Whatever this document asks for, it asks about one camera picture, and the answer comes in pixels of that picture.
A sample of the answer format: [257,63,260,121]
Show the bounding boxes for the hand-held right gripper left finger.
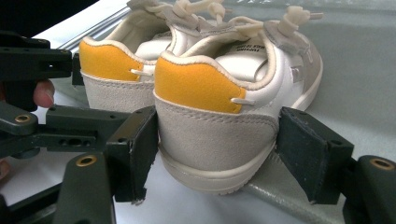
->
[105,105,161,203]

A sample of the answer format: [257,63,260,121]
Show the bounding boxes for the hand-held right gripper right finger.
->
[275,106,356,206]

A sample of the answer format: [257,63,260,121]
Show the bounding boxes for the white sneaker with yellow heel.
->
[153,5,325,197]
[78,0,233,114]

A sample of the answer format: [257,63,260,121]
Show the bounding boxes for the metal shoe rack grey shelves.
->
[33,0,396,224]

